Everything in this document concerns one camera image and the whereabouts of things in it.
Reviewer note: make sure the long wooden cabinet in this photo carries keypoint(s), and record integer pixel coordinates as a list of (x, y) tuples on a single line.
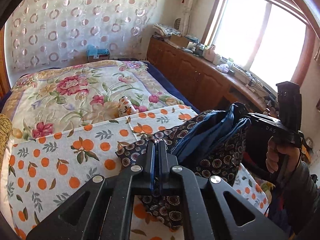
[(195, 75)]

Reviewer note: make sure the stack of folded cloths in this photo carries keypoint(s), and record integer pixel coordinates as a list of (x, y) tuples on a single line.
[(165, 30)]

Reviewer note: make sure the person's right hand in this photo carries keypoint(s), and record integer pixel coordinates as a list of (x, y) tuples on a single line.
[(272, 157)]

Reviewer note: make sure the beige window curtain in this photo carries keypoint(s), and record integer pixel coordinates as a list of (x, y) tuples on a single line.
[(197, 5)]

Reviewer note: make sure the wooden wardrobe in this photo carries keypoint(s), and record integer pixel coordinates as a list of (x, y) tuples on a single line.
[(3, 75)]

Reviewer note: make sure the white cloth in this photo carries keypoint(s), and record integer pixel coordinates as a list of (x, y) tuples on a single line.
[(4, 170)]

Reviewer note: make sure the blue box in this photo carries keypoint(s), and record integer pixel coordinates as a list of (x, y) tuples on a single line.
[(93, 52)]

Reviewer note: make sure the navy bed cover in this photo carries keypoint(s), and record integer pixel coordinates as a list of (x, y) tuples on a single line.
[(170, 82)]

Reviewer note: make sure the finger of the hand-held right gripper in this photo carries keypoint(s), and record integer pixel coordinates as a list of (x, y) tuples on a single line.
[(241, 108)]

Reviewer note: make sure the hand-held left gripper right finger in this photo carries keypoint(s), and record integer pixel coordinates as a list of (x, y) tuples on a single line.
[(162, 165)]

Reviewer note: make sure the gold patterned cushion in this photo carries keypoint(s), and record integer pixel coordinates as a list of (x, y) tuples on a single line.
[(5, 130)]

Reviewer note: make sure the white circle pattern curtain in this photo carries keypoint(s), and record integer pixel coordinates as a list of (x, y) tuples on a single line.
[(75, 17)]

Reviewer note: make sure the white plastic bag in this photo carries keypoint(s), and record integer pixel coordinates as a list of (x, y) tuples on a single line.
[(223, 68)]

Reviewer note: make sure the orange fruit print sheet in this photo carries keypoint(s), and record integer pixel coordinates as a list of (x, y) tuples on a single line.
[(62, 160)]

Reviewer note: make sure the small orange print cloth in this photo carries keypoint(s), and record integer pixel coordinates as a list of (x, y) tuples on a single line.
[(126, 105)]

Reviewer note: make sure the floral blanket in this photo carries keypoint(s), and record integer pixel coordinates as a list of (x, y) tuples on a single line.
[(87, 92)]

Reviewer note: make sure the window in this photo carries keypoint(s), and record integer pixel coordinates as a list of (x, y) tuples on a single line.
[(250, 30)]

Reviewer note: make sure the pink white jug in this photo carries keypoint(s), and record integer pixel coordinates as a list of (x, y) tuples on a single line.
[(211, 53)]

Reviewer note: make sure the person's right forearm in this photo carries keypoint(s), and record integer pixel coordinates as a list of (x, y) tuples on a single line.
[(305, 190)]

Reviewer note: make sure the cardboard box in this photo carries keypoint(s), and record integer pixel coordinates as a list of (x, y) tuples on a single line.
[(178, 40)]

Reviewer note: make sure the navy patterned garment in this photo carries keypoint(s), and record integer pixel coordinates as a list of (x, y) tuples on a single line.
[(217, 160)]

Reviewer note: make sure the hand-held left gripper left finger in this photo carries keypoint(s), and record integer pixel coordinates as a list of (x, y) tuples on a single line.
[(151, 165)]

